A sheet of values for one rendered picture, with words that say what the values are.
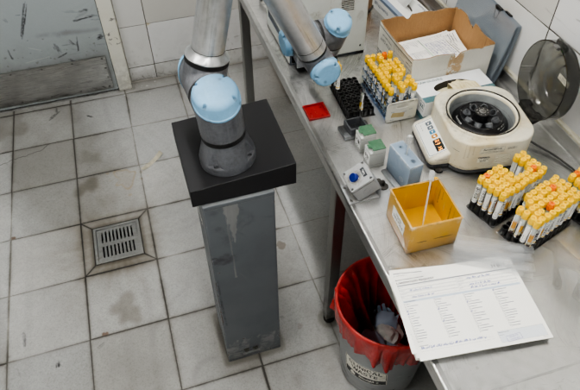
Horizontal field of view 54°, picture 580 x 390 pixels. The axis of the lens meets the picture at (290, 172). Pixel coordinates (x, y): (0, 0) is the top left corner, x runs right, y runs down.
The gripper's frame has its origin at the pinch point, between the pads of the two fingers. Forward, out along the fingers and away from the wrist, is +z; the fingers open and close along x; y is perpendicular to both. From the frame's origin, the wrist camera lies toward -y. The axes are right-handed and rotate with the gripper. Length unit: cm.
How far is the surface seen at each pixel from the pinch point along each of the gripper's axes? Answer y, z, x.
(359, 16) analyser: -14.4, -2.6, 19.9
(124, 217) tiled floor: 11, 100, -74
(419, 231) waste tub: 61, -39, 1
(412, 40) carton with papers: -3.8, 0.3, 36.5
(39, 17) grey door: -98, 103, -95
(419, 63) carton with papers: 11.1, -16.5, 27.2
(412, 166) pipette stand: 44, -32, 8
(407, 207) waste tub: 53, -27, 5
